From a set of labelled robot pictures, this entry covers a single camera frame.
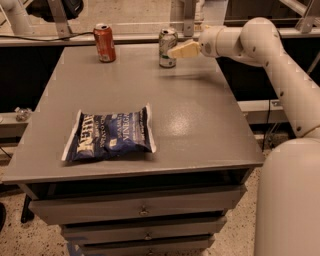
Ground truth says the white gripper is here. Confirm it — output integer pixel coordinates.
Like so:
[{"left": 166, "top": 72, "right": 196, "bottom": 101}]
[{"left": 167, "top": 26, "right": 224, "bottom": 59}]

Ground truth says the green white 7up can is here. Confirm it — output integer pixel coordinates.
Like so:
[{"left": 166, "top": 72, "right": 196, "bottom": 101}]
[{"left": 159, "top": 27, "right": 178, "bottom": 68}]

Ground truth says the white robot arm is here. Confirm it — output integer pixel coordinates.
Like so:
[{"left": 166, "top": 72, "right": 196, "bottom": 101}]
[{"left": 168, "top": 17, "right": 320, "bottom": 256}]

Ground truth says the red orange soda can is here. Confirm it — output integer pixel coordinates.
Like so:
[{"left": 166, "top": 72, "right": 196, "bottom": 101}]
[{"left": 93, "top": 23, "right": 116, "bottom": 63}]

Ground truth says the blue kettle chip bag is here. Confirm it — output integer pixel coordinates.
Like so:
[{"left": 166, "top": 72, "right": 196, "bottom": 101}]
[{"left": 61, "top": 104, "right": 156, "bottom": 162}]

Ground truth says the grey drawer cabinet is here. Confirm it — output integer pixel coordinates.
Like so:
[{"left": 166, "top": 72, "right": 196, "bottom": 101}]
[{"left": 4, "top": 44, "right": 264, "bottom": 256}]

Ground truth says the top grey drawer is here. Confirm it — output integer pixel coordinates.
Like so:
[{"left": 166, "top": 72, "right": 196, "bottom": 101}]
[{"left": 29, "top": 185, "right": 246, "bottom": 225}]

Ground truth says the grey drawer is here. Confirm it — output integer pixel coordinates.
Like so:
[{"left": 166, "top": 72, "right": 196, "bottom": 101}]
[
  {"left": 29, "top": 185, "right": 246, "bottom": 225},
  {"left": 62, "top": 216, "right": 226, "bottom": 245},
  {"left": 81, "top": 235, "right": 214, "bottom": 256}
]

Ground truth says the black object top left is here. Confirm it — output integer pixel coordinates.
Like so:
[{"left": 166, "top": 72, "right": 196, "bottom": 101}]
[{"left": 26, "top": 0, "right": 84, "bottom": 22}]

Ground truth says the crumpled clear plastic object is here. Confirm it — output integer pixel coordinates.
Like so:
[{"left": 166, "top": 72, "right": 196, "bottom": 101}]
[{"left": 15, "top": 107, "right": 32, "bottom": 122}]

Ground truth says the bottom grey drawer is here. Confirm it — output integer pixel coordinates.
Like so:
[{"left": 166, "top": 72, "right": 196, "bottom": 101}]
[{"left": 81, "top": 235, "right": 214, "bottom": 256}]

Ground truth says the middle grey drawer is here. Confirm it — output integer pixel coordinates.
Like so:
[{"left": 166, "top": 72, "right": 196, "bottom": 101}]
[{"left": 62, "top": 216, "right": 226, "bottom": 245}]

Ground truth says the grey metal rail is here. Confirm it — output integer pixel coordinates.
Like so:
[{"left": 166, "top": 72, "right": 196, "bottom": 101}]
[{"left": 0, "top": 22, "right": 302, "bottom": 48}]

